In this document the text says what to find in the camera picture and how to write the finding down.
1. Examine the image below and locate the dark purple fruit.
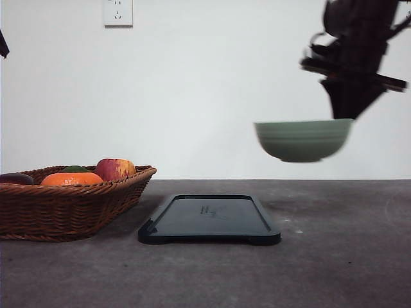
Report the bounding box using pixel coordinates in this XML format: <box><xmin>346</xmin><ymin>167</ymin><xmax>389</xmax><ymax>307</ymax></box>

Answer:
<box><xmin>0</xmin><ymin>173</ymin><xmax>33</xmax><ymax>185</ymax></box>

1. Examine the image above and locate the red yellow apple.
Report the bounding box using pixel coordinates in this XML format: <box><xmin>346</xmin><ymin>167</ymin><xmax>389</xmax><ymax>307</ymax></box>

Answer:
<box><xmin>96</xmin><ymin>158</ymin><xmax>136</xmax><ymax>180</ymax></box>

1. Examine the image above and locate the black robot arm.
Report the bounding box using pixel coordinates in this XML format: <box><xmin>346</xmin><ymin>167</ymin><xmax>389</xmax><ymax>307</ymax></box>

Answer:
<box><xmin>0</xmin><ymin>30</ymin><xmax>10</xmax><ymax>58</ymax></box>

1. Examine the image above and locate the orange tangerine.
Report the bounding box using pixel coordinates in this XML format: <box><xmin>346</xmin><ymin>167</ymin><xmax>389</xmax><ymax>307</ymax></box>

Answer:
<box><xmin>41</xmin><ymin>173</ymin><xmax>104</xmax><ymax>185</ymax></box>

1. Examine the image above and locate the white wall socket left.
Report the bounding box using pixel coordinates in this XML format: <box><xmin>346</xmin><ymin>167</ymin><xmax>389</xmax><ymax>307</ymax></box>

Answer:
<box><xmin>103</xmin><ymin>0</ymin><xmax>133</xmax><ymax>28</ymax></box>

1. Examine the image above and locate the light green ceramic bowl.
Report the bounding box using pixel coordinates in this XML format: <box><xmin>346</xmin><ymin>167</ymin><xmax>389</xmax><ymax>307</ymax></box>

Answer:
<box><xmin>254</xmin><ymin>120</ymin><xmax>355</xmax><ymax>162</ymax></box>

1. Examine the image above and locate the dark teal rectangular tray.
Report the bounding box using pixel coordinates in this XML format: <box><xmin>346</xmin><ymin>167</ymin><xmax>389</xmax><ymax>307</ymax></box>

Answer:
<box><xmin>139</xmin><ymin>195</ymin><xmax>281</xmax><ymax>246</ymax></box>

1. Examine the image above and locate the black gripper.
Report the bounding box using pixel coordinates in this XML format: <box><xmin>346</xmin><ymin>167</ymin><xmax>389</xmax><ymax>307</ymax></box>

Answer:
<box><xmin>300</xmin><ymin>0</ymin><xmax>411</xmax><ymax>120</ymax></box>

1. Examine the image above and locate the brown wicker basket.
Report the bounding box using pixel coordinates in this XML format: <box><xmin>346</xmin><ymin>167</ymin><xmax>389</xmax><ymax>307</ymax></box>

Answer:
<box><xmin>0</xmin><ymin>165</ymin><xmax>156</xmax><ymax>242</ymax></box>

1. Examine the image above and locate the green avocado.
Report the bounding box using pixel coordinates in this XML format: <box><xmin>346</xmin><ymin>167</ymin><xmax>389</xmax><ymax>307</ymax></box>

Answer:
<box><xmin>62</xmin><ymin>166</ymin><xmax>88</xmax><ymax>173</ymax></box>

